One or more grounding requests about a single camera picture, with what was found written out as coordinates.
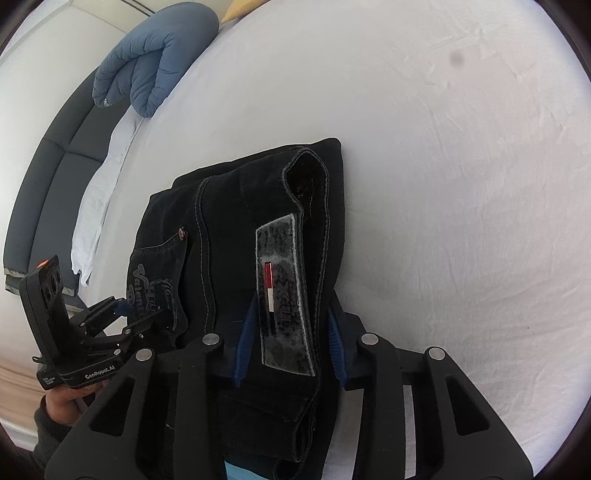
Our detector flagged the yellow patterned pillow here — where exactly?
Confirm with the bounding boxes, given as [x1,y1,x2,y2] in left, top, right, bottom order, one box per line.
[221,0,269,24]

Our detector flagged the blue rolled duvet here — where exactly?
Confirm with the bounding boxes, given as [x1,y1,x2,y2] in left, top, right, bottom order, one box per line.
[92,2,219,118]

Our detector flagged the white bed sheet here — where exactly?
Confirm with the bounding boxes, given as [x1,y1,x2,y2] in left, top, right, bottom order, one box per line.
[91,1,590,475]

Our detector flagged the white pillow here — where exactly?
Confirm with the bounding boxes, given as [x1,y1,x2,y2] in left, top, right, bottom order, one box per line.
[70,107,143,287]

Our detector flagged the black denim pants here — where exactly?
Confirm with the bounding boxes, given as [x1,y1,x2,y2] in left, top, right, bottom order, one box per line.
[127,138,345,479]

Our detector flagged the light blue container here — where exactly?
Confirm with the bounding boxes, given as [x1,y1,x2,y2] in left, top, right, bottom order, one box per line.
[224,462,264,480]

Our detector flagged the operator left hand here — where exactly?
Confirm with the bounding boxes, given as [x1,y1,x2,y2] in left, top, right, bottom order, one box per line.
[45,383,104,427]

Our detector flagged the dark grey headboard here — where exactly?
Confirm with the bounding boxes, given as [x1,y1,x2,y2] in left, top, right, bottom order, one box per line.
[3,75,129,305]

